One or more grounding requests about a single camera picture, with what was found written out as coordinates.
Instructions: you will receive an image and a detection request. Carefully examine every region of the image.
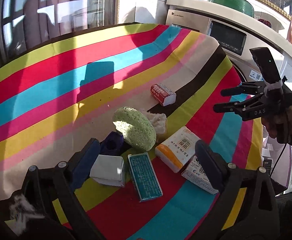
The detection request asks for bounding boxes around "dark blue small block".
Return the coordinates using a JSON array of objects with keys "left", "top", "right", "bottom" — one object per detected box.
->
[{"left": 100, "top": 131, "right": 124, "bottom": 156}]

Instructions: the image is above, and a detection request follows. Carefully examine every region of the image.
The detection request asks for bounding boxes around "silver washing machine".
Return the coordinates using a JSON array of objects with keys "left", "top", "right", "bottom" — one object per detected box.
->
[{"left": 166, "top": 0, "right": 292, "bottom": 88}]

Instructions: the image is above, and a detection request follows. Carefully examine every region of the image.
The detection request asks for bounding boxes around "white barcode box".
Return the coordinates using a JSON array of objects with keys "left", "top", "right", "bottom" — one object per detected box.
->
[{"left": 182, "top": 155, "right": 218, "bottom": 194}]

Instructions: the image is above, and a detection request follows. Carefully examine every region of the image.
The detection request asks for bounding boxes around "small white box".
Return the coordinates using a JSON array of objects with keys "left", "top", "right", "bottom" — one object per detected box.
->
[{"left": 89, "top": 154, "right": 126, "bottom": 187}]

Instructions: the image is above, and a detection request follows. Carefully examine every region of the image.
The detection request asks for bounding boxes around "purple white storage box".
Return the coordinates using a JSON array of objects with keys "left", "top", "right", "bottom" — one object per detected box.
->
[{"left": 262, "top": 135, "right": 292, "bottom": 195}]

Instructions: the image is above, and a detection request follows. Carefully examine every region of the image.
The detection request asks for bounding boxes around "black phone on gripper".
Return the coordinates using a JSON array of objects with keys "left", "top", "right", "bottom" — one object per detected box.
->
[{"left": 250, "top": 47, "right": 281, "bottom": 84}]

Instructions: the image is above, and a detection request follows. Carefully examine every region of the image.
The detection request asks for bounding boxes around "yellow white sponge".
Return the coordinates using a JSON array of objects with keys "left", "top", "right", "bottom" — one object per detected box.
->
[{"left": 140, "top": 109, "right": 167, "bottom": 135}]

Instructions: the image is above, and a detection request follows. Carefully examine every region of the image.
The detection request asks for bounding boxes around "teal small box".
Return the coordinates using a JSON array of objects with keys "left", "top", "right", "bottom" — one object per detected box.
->
[{"left": 127, "top": 152, "right": 163, "bottom": 202}]

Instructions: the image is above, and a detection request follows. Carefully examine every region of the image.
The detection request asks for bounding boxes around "green round sponge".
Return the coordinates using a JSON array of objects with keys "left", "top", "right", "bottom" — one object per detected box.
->
[{"left": 112, "top": 107, "right": 156, "bottom": 152}]

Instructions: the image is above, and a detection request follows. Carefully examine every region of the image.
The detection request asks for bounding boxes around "striped colourful tablecloth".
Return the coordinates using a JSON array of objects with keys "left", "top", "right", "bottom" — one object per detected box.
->
[{"left": 0, "top": 23, "right": 264, "bottom": 240}]

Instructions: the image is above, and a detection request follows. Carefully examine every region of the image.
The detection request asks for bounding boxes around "orange white tissue pack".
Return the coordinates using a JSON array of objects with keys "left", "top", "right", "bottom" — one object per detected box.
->
[{"left": 155, "top": 126, "right": 200, "bottom": 173}]

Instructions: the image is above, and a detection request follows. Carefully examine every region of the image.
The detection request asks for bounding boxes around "green basin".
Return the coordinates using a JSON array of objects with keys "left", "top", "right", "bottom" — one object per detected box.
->
[{"left": 208, "top": 0, "right": 254, "bottom": 17}]

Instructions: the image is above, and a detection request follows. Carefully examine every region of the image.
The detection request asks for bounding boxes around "person's right hand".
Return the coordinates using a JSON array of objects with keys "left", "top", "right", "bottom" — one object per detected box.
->
[{"left": 262, "top": 106, "right": 292, "bottom": 144}]

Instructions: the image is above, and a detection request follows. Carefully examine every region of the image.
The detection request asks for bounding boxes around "red white tissue pack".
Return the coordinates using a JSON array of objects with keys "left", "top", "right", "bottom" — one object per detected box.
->
[{"left": 150, "top": 83, "right": 176, "bottom": 107}]

